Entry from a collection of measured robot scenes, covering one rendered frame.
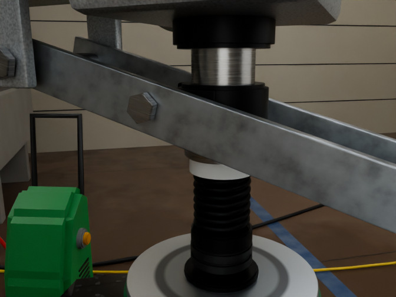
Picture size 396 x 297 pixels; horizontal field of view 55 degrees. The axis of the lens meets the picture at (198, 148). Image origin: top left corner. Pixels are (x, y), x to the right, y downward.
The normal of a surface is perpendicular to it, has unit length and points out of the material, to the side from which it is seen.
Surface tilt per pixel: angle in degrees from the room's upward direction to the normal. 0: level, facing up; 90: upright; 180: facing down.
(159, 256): 0
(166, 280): 0
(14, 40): 90
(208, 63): 90
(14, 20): 90
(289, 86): 90
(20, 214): 72
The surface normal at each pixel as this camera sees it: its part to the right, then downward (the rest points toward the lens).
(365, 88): 0.23, 0.22
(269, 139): -0.40, 0.22
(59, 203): -0.05, -0.68
